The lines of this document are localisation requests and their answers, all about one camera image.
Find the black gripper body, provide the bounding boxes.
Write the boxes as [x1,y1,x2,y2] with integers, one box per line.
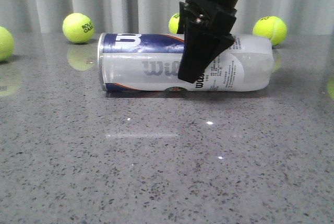
[180,0,237,35]

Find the yellow tennis ball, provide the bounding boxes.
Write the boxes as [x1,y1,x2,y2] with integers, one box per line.
[253,16,288,46]
[168,13,180,34]

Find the white Wilson tennis ball can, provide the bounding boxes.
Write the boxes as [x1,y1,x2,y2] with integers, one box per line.
[98,33,274,92]

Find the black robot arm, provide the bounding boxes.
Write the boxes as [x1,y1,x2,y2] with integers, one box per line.
[177,0,238,83]

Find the far left tennis ball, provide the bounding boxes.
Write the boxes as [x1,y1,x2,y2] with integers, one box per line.
[0,27,15,62]

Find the middle yellow tennis ball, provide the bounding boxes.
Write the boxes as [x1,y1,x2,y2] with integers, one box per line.
[168,13,180,34]

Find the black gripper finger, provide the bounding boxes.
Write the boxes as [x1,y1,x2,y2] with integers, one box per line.
[177,12,201,62]
[178,29,234,83]

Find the tennis ball with Roland Garros print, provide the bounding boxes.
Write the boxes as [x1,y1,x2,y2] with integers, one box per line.
[62,13,94,43]

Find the grey pleated curtain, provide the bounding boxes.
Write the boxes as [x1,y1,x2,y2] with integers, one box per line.
[1,0,333,34]

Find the right yellow tennis ball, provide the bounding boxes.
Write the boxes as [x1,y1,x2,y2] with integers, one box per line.
[253,16,288,46]

